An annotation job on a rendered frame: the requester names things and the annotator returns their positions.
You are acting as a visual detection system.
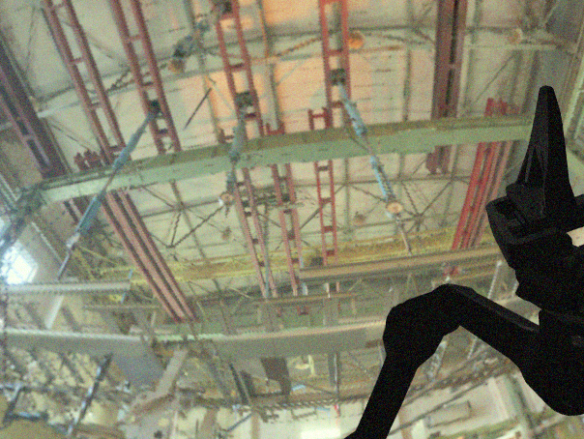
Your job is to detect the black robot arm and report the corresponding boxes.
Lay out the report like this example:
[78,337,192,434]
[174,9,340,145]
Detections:
[343,245,584,439]

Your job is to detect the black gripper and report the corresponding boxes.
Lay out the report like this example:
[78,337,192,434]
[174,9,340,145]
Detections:
[485,85,584,272]

